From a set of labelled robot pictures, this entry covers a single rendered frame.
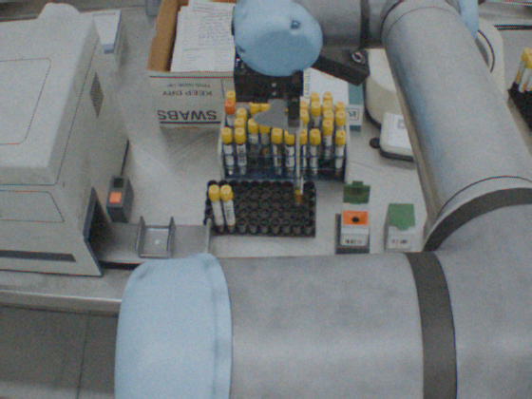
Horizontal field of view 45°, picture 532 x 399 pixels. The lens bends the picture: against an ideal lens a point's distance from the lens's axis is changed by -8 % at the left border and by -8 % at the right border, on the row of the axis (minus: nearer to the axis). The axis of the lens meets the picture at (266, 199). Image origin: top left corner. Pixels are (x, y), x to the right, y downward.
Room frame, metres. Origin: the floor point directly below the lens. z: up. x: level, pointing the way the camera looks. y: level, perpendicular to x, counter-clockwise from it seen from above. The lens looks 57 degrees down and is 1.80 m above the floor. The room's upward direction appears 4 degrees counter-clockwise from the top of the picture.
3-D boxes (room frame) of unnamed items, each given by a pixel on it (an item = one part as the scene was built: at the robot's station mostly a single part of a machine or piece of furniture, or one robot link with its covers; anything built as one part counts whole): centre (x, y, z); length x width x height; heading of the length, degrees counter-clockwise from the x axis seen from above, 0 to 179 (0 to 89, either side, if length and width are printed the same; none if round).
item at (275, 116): (0.56, -0.02, 1.13); 0.06 x 0.03 x 0.09; 84
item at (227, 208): (0.59, 0.01, 0.93); 0.17 x 0.09 x 0.11; 84
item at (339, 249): (0.52, -0.13, 0.89); 0.09 x 0.05 x 0.04; 173
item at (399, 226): (0.52, -0.20, 0.91); 0.05 x 0.04 x 0.07; 174
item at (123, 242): (0.52, 0.19, 0.92); 0.21 x 0.07 x 0.05; 84
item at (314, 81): (0.86, -0.14, 0.92); 0.24 x 0.12 x 0.10; 174
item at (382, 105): (0.80, -0.31, 0.94); 0.30 x 0.24 x 0.12; 165
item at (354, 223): (0.52, -0.13, 0.92); 0.05 x 0.04 x 0.06; 173
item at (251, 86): (0.58, -0.02, 1.23); 0.09 x 0.08 x 0.12; 84
